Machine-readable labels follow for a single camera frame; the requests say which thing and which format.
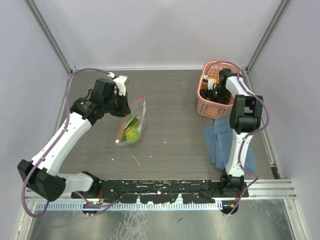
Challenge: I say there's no green custard apple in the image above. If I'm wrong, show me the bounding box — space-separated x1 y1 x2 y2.
125 127 140 144

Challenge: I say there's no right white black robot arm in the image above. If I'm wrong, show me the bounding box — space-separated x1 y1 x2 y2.
197 68 266 197

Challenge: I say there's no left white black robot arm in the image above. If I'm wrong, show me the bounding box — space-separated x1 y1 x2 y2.
17 75 131 202

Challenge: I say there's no pink plastic basket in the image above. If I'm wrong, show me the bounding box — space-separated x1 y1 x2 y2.
196 60 242 119

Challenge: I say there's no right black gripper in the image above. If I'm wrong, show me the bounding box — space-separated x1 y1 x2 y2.
198 86 229 113

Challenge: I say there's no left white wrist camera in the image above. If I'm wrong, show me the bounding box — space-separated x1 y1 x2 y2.
107 72 129 96

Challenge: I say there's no blue folded cloth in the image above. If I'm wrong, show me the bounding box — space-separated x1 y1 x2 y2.
202 118 257 177

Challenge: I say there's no dark purple grape bunch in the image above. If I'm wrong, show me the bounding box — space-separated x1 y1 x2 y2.
220 93 232 105

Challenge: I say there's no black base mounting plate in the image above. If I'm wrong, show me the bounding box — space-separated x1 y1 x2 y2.
80 180 249 204

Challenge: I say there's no right aluminium frame post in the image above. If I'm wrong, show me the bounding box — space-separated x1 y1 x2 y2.
245 0 291 72

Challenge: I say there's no aluminium front rail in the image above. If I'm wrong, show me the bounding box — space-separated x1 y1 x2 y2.
23 178 297 201

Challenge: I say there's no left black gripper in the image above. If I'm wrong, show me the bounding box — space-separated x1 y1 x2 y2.
103 90 131 118

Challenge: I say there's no aluminium frame post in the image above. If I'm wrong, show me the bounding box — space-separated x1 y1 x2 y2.
245 0 291 72
24 0 74 74

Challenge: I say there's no left aluminium frame post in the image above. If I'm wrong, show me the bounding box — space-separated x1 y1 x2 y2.
24 0 74 74

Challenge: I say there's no yellow orange mango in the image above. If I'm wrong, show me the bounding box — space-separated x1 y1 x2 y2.
202 82 208 89

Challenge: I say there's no clear red zip top bag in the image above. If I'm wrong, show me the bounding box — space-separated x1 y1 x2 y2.
115 94 147 147

